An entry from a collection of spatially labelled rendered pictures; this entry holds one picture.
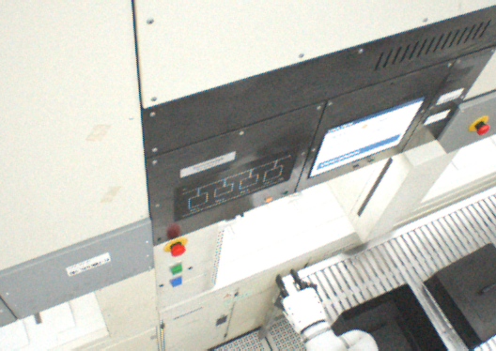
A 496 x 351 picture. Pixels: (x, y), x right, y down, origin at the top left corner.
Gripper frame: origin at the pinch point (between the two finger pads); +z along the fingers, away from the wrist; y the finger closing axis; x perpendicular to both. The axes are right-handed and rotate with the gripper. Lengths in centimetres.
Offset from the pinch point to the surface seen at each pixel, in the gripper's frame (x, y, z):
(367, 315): -42, 34, -13
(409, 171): 17.9, 42.1, 9.9
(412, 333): -42, 46, -25
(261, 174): 39.2, -6.6, 14.7
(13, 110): 85, -53, 15
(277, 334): -119, 22, 9
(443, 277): -33, 63, -14
